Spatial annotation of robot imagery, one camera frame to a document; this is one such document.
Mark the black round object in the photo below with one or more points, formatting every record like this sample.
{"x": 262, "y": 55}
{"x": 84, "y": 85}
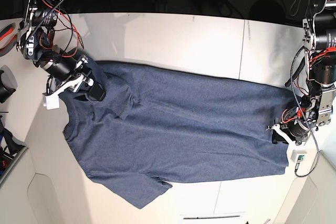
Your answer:
{"x": 8, "y": 83}

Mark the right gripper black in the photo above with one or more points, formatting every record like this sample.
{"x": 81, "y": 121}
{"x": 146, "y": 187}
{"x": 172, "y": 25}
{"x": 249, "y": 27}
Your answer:
{"x": 65, "y": 69}

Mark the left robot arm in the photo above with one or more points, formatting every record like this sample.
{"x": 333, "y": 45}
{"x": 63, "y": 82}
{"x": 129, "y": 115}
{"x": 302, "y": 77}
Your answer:
{"x": 314, "y": 109}

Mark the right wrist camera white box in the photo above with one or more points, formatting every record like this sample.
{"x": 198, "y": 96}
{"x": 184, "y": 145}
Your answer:
{"x": 51, "y": 101}

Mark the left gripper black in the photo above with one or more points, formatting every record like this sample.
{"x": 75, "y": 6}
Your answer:
{"x": 291, "y": 129}

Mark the blue grey t-shirt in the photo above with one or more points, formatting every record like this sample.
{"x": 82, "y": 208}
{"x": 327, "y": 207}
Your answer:
{"x": 156, "y": 127}

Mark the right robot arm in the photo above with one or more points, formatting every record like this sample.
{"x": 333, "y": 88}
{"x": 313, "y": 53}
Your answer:
{"x": 37, "y": 31}

